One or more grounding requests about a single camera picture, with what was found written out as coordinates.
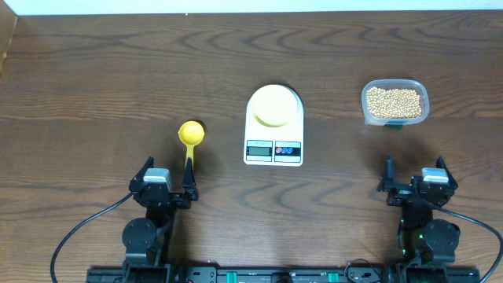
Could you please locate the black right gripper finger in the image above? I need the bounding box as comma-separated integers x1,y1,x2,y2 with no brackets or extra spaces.
377,154,395,192
435,156,458,189

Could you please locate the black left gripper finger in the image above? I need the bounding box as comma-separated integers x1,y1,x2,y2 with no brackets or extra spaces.
182,157,199,201
130,156,154,185

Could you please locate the yellow plastic measuring scoop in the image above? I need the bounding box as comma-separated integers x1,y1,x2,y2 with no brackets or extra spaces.
178,120,205,165

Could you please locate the pale yellow bowl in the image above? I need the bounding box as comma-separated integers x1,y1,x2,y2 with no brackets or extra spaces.
251,85,298,127

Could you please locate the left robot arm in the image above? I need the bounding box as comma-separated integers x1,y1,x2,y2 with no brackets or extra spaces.
122,157,199,283

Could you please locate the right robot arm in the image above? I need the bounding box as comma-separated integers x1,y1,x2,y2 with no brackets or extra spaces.
377,154,461,282

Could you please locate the white digital kitchen scale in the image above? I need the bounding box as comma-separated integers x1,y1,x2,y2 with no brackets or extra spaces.
243,86,304,167

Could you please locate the green tape label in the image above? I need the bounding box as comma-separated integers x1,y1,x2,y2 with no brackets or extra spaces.
384,124,403,130

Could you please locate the soybeans pile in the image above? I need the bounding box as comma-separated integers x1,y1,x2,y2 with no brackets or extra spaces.
366,86,422,119

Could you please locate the clear plastic container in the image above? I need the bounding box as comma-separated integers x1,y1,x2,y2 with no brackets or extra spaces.
362,79,430,127

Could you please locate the black right camera cable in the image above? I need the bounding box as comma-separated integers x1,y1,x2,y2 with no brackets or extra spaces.
435,206,503,283

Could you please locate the black camera cable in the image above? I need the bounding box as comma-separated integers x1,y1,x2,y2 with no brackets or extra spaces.
435,206,503,283
50,191,134,283

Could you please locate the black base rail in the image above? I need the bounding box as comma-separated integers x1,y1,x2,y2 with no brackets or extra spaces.
86,265,480,283

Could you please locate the black left camera cable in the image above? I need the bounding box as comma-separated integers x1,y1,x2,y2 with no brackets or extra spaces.
50,191,134,283

